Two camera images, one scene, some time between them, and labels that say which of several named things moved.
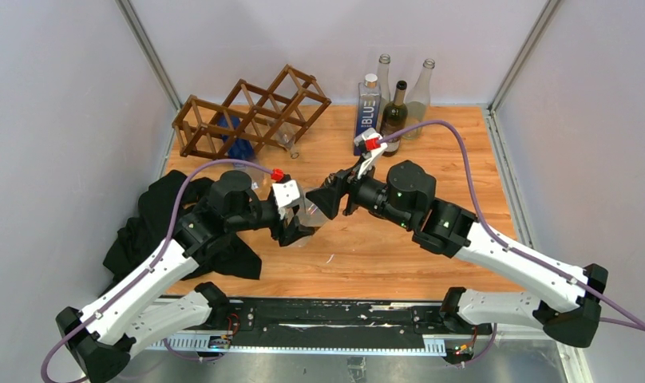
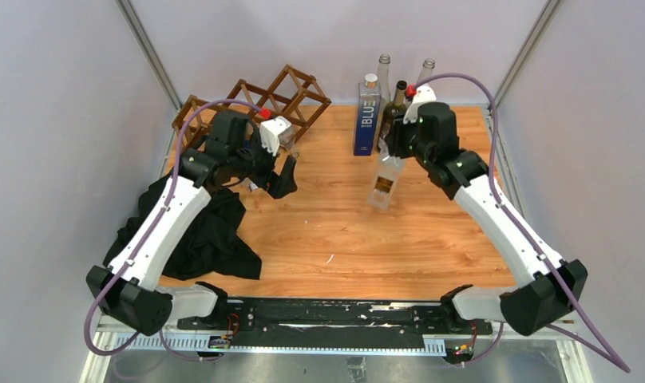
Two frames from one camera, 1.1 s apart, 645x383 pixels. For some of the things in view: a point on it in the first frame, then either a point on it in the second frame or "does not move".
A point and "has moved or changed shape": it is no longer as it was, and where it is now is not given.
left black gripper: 291,232 → 278,184
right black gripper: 346,181 → 396,148
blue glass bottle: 369,109 does not move
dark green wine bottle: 394,120 does not move
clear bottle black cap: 308,214 has moved or changed shape
